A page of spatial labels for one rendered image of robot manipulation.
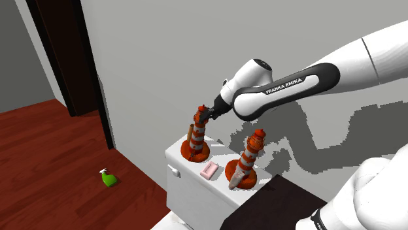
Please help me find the green spray bottle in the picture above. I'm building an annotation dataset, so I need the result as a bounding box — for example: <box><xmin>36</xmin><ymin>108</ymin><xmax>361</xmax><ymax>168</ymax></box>
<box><xmin>99</xmin><ymin>168</ymin><xmax>118</xmax><ymax>188</ymax></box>

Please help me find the pink soap bar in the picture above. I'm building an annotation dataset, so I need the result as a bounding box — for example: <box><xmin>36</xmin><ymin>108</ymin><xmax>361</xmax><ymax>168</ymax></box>
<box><xmin>199</xmin><ymin>160</ymin><xmax>220</xmax><ymax>181</ymax></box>

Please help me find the orange white lighthouse figure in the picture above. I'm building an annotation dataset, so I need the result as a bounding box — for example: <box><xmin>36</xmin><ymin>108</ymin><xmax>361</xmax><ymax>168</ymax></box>
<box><xmin>180</xmin><ymin>105</ymin><xmax>211</xmax><ymax>163</ymax></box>
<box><xmin>224</xmin><ymin>128</ymin><xmax>267</xmax><ymax>191</ymax></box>

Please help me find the dark robot stand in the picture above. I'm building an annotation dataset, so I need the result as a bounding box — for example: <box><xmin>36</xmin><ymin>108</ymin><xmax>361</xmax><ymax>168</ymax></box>
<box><xmin>219</xmin><ymin>173</ymin><xmax>328</xmax><ymax>230</ymax></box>

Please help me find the dark brown door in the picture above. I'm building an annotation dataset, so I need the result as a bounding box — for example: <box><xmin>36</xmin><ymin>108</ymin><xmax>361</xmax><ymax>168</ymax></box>
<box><xmin>25</xmin><ymin>0</ymin><xmax>116</xmax><ymax>150</ymax></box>

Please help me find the white toilet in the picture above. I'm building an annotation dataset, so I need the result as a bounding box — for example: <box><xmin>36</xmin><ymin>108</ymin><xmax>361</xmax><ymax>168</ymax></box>
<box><xmin>149</xmin><ymin>133</ymin><xmax>273</xmax><ymax>230</ymax></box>

